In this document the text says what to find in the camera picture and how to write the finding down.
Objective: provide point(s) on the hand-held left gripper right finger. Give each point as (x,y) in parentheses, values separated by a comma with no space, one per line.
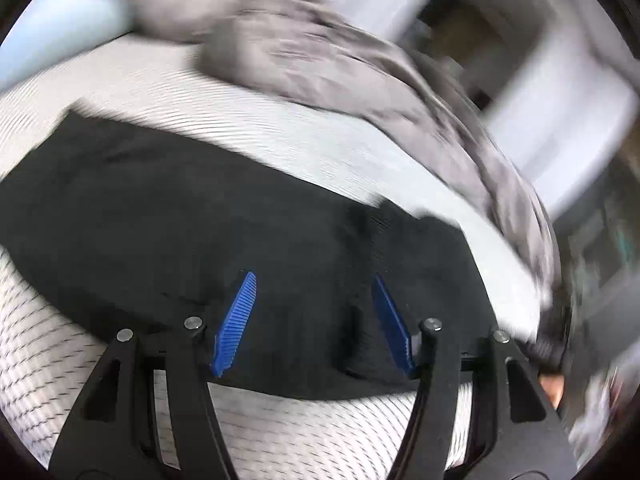
(392,327)

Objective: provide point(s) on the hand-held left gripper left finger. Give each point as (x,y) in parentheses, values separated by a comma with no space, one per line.
(235,320)

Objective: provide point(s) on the black pants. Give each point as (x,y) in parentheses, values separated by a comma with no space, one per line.
(210,220)

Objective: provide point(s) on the white mesh mattress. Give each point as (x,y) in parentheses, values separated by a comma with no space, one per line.
(300,130)

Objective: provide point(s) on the cluttered shelf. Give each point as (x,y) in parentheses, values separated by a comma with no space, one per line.
(600,240)

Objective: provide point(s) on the grey crumpled blanket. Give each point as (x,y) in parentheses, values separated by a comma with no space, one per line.
(325,60)

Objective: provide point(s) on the light blue pillow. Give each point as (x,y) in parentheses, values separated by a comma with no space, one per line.
(55,30)

